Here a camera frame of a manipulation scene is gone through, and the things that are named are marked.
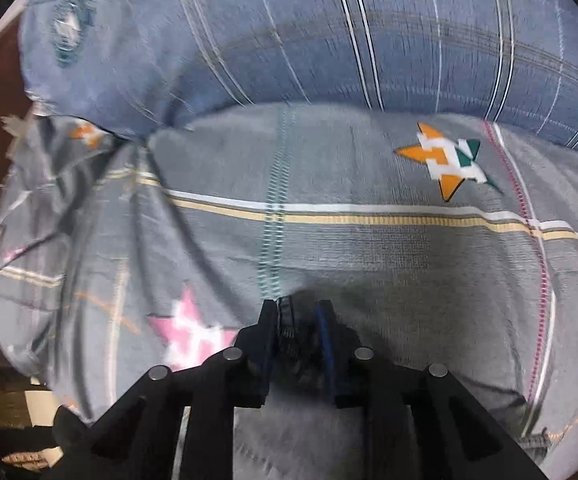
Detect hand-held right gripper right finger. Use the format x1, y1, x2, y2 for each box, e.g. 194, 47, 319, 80
318, 299, 544, 480

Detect blue plaid quilt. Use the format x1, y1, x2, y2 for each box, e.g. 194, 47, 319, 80
19, 0, 578, 166

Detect brown cardboard box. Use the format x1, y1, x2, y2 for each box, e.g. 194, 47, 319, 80
0, 385, 67, 471

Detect grey star-print bed sheet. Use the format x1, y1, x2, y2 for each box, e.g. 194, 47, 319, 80
0, 102, 578, 480

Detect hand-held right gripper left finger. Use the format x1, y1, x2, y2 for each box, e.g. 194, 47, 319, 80
44, 299, 278, 480

